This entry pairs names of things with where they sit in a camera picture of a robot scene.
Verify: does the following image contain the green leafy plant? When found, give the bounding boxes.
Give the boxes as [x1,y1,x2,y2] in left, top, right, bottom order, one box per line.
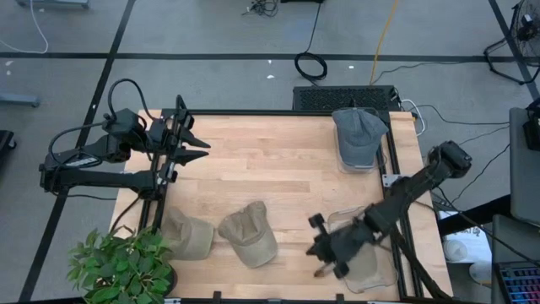
[66,225,176,304]

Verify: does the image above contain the thin black floor cable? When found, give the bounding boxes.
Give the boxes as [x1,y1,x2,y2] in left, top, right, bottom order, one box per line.
[415,104,510,127]
[451,144,510,204]

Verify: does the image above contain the tangled black cable bundle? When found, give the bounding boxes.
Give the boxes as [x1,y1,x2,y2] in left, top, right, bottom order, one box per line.
[242,0,279,18]

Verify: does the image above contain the blue-grey baseball cap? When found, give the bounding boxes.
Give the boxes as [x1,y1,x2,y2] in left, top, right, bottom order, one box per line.
[332,108,390,170]

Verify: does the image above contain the red-brown cable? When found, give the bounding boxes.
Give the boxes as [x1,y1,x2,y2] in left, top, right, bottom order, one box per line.
[110,194,143,233]

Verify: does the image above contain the white floor cable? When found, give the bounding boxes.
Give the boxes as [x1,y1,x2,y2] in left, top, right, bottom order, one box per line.
[0,0,50,55]

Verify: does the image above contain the black support beam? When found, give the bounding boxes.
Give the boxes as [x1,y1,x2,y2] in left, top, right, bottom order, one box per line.
[436,193,511,237]

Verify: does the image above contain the white looped cable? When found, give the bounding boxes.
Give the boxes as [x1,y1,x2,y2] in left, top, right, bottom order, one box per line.
[400,99,427,137]

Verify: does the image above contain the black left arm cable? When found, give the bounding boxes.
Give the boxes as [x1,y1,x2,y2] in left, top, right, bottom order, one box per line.
[48,78,149,168]

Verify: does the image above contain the grey furniture foot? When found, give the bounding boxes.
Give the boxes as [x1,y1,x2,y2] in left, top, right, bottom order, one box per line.
[0,92,41,109]

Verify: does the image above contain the black standing fan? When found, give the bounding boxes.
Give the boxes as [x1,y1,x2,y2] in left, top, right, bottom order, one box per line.
[483,0,540,85]

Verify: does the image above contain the thin grey floor cable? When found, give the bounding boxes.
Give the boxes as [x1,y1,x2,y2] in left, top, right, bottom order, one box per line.
[457,125,510,147]
[370,62,461,85]

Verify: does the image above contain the clear plastic bin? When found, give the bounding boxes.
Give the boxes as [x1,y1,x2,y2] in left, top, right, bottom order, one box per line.
[332,108,380,175]
[327,205,400,295]

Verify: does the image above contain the grey desk top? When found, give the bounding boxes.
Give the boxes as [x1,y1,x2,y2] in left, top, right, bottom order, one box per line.
[508,107,540,227]

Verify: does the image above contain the coiled black cable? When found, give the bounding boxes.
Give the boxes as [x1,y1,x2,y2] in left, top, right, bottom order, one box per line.
[294,0,329,82]

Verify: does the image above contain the black plant pot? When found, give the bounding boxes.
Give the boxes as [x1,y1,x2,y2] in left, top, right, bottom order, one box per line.
[166,265,179,296]

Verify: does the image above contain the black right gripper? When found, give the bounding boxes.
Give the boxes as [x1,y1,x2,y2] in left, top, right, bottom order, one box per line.
[307,213,376,280]

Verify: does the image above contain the black aluminium rig frame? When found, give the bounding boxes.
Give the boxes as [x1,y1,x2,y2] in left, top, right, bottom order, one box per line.
[137,95,455,303]

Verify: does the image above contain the white bag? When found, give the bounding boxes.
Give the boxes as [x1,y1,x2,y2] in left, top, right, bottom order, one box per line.
[438,210,493,286]

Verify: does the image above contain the thick yellow cable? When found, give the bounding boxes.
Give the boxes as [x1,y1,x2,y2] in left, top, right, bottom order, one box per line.
[370,0,400,85]

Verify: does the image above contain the black desk device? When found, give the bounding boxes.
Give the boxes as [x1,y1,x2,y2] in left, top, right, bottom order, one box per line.
[522,99,540,152]

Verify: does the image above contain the grey furniture base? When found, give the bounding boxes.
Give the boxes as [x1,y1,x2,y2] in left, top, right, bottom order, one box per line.
[14,0,90,10]

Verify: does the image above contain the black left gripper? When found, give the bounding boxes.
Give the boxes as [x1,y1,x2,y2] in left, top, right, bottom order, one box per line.
[145,111,212,185]

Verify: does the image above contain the backlit rainbow keyboard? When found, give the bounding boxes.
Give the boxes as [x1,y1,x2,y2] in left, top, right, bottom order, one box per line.
[497,263,540,304]

